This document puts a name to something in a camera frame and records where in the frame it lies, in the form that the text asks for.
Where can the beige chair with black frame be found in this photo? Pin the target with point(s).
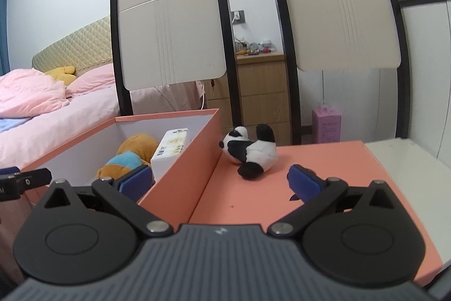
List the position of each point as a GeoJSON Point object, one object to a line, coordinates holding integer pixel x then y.
{"type": "Point", "coordinates": [345, 22]}
{"type": "Point", "coordinates": [169, 40]}

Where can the white desktop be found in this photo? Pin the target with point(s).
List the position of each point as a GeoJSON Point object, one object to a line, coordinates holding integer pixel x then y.
{"type": "Point", "coordinates": [415, 174]}

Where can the blue curtain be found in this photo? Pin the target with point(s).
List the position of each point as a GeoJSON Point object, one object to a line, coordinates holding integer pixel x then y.
{"type": "Point", "coordinates": [2, 33]}

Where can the grey wall socket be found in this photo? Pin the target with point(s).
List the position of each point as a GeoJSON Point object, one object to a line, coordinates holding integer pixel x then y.
{"type": "Point", "coordinates": [238, 16]}

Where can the quilted beige headboard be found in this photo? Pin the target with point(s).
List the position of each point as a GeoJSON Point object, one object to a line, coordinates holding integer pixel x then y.
{"type": "Point", "coordinates": [77, 47]}

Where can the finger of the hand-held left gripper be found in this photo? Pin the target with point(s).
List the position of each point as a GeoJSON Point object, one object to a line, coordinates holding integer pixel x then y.
{"type": "Point", "coordinates": [28, 179]}

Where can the pink pillow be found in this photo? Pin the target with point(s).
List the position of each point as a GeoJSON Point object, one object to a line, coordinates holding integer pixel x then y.
{"type": "Point", "coordinates": [93, 80]}

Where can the orange cardboard box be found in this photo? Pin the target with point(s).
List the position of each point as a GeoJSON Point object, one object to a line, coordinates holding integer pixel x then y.
{"type": "Point", "coordinates": [190, 174]}

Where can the yellow plush toy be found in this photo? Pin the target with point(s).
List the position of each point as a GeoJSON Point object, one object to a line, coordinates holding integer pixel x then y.
{"type": "Point", "coordinates": [63, 72]}

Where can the wooden dresser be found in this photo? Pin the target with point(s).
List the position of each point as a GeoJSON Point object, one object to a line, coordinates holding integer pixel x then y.
{"type": "Point", "coordinates": [264, 93]}

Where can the light blue cloth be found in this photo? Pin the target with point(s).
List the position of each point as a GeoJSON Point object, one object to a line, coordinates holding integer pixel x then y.
{"type": "Point", "coordinates": [10, 125]}

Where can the panda plush toy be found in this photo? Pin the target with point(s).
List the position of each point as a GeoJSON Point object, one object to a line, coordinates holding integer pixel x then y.
{"type": "Point", "coordinates": [255, 153]}

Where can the pink bed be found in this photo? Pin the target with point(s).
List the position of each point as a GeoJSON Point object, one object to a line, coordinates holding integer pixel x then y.
{"type": "Point", "coordinates": [70, 124]}

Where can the orange and blue plush toy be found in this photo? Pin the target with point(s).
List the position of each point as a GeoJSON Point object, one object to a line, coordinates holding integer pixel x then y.
{"type": "Point", "coordinates": [135, 149]}

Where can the orange box lid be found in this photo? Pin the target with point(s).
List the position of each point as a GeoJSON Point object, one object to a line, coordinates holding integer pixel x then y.
{"type": "Point", "coordinates": [253, 202]}

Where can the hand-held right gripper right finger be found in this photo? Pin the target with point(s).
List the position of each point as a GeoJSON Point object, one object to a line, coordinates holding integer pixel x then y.
{"type": "Point", "coordinates": [304, 183]}

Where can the pink blanket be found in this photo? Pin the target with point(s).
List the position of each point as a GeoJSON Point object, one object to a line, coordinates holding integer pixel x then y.
{"type": "Point", "coordinates": [28, 89]}

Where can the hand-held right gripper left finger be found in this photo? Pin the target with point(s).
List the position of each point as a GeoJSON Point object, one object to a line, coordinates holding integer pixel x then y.
{"type": "Point", "coordinates": [135, 181]}

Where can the pink box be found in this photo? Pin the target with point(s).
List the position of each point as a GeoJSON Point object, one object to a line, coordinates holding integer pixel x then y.
{"type": "Point", "coordinates": [327, 124]}

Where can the clutter of small items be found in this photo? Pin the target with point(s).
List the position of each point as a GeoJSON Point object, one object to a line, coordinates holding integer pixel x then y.
{"type": "Point", "coordinates": [257, 47]}

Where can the white tissue packet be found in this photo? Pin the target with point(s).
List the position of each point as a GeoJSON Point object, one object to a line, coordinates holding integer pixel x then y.
{"type": "Point", "coordinates": [171, 149]}

